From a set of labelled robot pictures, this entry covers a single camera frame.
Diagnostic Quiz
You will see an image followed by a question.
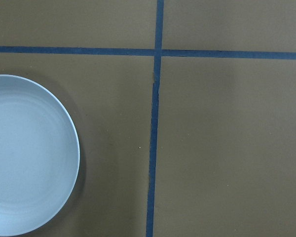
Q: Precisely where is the blue plate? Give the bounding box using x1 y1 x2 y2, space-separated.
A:
0 75 80 237

